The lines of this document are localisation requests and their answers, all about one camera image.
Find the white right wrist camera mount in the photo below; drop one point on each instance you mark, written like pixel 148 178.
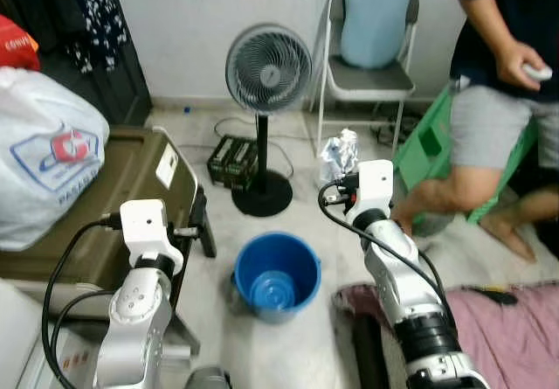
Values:
pixel 376 188

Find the light blue cushion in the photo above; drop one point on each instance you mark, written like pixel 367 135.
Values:
pixel 376 17

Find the silver foil bag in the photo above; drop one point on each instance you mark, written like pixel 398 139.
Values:
pixel 339 155

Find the purple blanket with cartoon prints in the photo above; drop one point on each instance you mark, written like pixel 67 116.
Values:
pixel 507 345

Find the grey standing fan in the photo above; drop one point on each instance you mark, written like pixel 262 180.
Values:
pixel 268 74

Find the blue plastic bucket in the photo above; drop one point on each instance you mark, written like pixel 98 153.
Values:
pixel 262 271

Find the white printed plastic bag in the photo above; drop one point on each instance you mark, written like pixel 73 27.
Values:
pixel 52 100

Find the black white dotted garment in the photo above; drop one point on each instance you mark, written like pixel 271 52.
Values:
pixel 96 13

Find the olive storage box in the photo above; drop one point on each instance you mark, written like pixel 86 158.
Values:
pixel 131 170

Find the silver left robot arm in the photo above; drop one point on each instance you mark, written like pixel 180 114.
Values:
pixel 131 319

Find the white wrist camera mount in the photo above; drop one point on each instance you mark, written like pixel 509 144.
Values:
pixel 144 227
pixel 376 188

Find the person's right hand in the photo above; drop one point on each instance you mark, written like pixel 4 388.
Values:
pixel 514 64

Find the person's right forearm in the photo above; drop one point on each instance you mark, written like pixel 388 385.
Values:
pixel 480 22

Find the black pack with green print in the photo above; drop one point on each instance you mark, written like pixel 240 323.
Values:
pixel 231 162

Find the person in grey shorts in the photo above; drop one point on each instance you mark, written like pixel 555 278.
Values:
pixel 489 127

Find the grey folding chair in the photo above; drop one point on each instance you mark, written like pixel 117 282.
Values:
pixel 367 79

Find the grey robot left leg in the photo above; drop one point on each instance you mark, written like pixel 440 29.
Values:
pixel 208 378

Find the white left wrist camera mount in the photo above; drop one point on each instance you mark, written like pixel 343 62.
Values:
pixel 144 227

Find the small white remote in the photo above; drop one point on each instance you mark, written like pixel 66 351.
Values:
pixel 539 73

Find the red bag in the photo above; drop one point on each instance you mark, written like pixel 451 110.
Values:
pixel 16 48

